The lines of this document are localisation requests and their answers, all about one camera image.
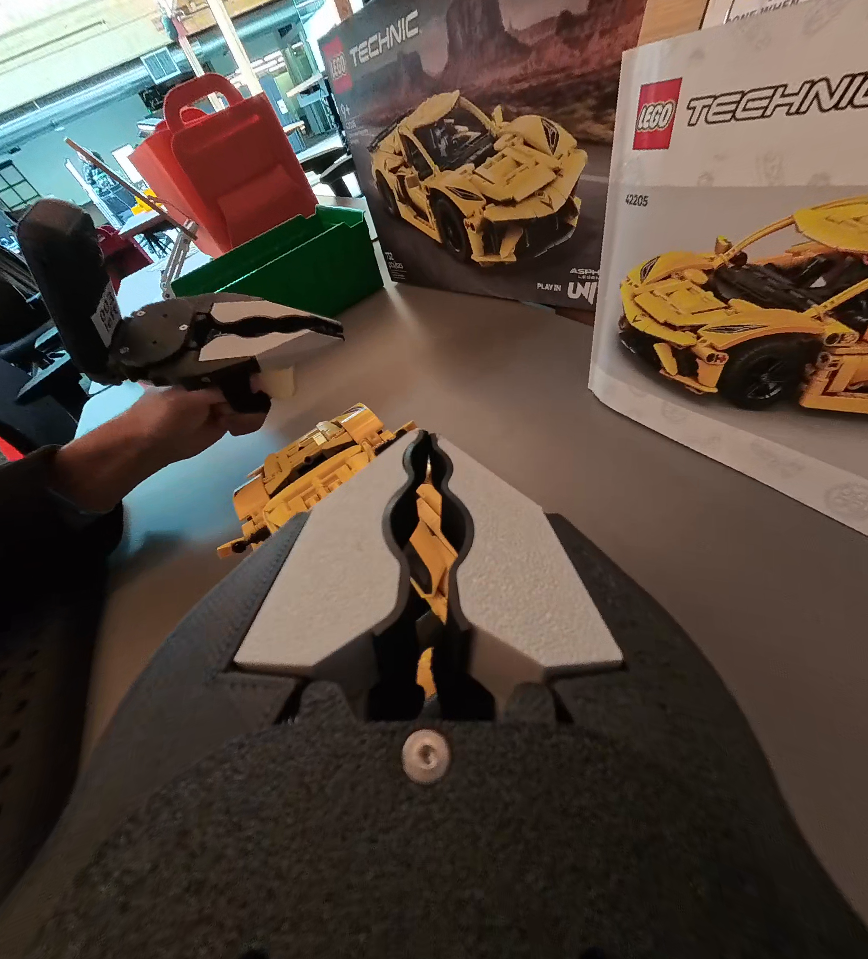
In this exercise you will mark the person's left hand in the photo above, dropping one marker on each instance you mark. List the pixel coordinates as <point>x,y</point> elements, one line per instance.
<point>187,419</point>

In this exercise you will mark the white car instruction booklet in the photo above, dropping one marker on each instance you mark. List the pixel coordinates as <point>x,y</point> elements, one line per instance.
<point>741,165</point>

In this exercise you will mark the person's left forearm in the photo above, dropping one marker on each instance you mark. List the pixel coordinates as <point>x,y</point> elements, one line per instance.
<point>29,509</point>

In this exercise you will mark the red plastic tote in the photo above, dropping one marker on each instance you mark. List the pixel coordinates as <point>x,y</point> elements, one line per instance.
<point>232,172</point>

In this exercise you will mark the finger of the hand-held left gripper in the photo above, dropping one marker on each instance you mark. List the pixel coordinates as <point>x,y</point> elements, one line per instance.
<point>269,306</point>
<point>269,352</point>

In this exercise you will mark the grey desk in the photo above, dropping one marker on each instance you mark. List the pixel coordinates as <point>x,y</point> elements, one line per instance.
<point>554,419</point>

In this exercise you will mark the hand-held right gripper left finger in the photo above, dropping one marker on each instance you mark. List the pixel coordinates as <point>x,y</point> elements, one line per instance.
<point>329,592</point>

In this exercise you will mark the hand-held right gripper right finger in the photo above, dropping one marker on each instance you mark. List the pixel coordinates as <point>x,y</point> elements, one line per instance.
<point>531,592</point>

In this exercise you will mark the green plastic bin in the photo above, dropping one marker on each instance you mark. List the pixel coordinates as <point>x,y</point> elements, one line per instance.
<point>306,270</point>

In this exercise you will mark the yellow toy brick car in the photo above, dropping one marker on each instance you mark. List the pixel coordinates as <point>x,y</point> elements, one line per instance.
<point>306,479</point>

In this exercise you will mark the dark car set box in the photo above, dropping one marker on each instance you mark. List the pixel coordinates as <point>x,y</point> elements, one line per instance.
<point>479,60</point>

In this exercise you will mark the black perforated chair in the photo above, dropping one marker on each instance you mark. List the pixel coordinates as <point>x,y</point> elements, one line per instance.
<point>7,787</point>

